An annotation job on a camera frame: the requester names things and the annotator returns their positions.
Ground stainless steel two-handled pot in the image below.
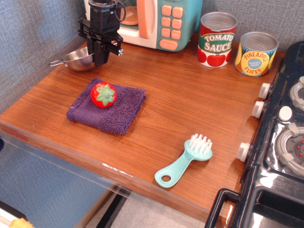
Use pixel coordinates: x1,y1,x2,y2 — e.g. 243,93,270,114
49,40,118,72

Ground red toy tomato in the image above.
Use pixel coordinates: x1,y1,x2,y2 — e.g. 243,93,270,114
90,82,117,108

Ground white stove knob upper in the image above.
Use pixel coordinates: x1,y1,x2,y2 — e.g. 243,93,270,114
258,83,271,100

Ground white stove knob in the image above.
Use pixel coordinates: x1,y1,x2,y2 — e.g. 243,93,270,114
252,101,265,119
237,142,250,162
258,83,271,100

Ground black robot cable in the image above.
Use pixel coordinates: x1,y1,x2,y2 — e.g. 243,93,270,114
114,0,127,23

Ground white stove knob lower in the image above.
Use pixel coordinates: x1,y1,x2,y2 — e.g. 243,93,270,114
237,142,250,162

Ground pineapple slices can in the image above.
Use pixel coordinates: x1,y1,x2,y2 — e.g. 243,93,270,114
235,31,279,77

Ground teal dish brush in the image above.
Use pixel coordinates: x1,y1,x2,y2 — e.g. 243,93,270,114
154,133,213,188

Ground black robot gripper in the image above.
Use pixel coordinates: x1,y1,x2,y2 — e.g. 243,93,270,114
78,0,124,67

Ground purple folded towel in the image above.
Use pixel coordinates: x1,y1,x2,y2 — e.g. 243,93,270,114
66,78,146,135

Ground black toy stove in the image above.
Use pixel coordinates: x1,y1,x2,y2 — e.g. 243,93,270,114
205,41,304,228

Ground teal toy microwave oven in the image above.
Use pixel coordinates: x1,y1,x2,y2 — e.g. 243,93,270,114
85,0,203,52

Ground tomato sauce can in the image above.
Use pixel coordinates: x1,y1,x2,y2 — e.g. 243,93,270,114
197,11,238,68

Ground white stove knob middle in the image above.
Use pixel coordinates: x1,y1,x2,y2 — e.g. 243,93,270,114
252,101,265,119

